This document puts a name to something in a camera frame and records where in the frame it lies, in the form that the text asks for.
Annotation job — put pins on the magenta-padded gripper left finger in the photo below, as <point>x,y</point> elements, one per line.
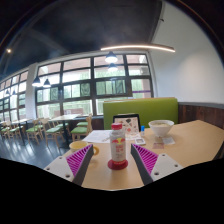
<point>77,160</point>

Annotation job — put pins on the pinkish paper card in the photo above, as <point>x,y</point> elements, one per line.
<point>158,145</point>

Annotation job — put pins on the black-framed tablet with pictures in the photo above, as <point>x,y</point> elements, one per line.
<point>131,126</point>

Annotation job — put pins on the small blue-capped bottle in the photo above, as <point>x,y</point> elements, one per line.
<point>142,131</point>

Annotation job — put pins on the red-capped drink bottle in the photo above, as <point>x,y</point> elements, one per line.
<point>118,146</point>

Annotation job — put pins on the white paper napkin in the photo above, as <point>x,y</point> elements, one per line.
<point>168,140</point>

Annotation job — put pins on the green bench backrest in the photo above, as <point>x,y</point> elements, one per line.
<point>146,108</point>

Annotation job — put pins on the wooden dining table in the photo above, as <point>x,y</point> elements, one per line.
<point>65,117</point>

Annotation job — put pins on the group of pendant lamps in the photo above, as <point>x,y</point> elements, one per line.
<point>111,58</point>

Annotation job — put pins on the group of green-seated wooden chairs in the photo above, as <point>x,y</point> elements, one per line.
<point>35,131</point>

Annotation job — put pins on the white bowl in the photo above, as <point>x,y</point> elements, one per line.
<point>161,128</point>

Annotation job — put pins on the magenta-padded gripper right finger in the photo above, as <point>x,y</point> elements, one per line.
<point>147,160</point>

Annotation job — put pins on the long linear ceiling light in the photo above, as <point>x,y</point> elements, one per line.
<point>140,46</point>

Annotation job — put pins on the flat round red coaster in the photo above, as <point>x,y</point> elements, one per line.
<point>117,166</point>

